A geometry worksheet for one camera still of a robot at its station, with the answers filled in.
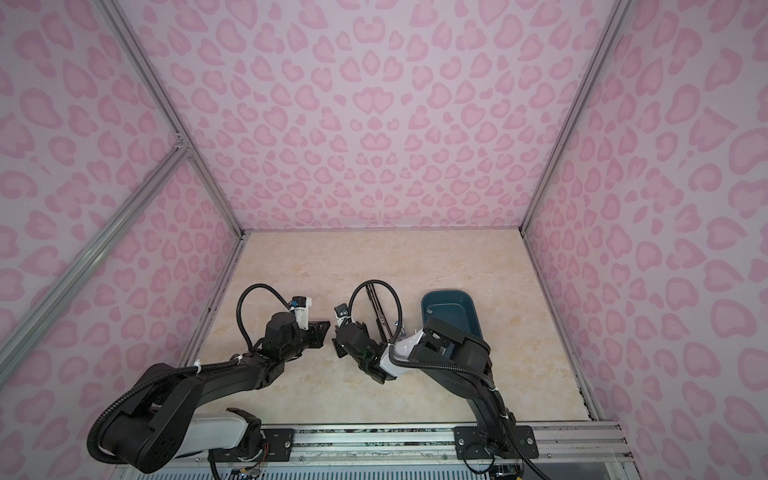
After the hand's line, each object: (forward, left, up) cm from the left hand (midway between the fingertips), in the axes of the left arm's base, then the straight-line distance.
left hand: (330, 319), depth 89 cm
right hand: (-1, -2, -3) cm, 4 cm away
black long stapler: (+4, -14, -4) cm, 15 cm away
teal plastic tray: (+5, -38, -4) cm, 39 cm away
